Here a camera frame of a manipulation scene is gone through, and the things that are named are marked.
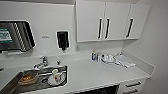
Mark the blue labelled bottle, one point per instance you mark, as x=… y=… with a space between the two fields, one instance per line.
x=94 y=56

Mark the chrome sink sprayer knob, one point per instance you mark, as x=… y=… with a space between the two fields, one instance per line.
x=58 y=61

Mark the white printed cup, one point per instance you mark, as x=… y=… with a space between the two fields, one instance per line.
x=55 y=75

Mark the white plate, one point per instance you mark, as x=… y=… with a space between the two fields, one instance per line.
x=62 y=81

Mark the white folded towel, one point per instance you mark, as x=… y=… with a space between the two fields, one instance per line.
x=126 y=61

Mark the chrome sink faucet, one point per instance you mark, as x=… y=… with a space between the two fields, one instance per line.
x=42 y=62

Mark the white narrow drawer unit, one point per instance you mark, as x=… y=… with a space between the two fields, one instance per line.
x=131 y=87

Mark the orange bowl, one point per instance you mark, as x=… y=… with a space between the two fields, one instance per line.
x=27 y=78

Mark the steel paper towel dispenser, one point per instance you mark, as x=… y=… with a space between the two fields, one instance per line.
x=15 y=36

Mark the stainless steel sink basin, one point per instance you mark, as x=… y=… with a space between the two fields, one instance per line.
x=10 y=87

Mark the white wall outlet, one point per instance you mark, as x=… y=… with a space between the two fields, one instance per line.
x=78 y=48

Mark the black wall soap dispenser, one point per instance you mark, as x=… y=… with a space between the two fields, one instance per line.
x=62 y=40

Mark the white three-door wall cabinet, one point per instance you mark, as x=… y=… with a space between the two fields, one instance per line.
x=113 y=20

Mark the small wall label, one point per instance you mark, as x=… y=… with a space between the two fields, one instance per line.
x=45 y=37

